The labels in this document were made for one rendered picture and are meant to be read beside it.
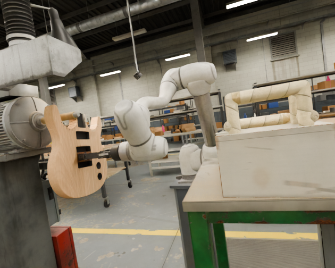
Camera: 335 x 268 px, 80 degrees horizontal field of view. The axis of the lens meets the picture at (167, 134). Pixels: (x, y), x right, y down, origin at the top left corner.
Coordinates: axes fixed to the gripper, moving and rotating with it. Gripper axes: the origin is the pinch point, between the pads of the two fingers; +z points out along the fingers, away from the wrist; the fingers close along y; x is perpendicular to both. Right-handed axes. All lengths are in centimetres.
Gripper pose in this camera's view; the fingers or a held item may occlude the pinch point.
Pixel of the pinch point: (84, 156)
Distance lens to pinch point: 104.7
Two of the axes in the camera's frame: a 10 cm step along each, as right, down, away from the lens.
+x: -1.2, -9.9, 0.6
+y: 3.0, 0.2, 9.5
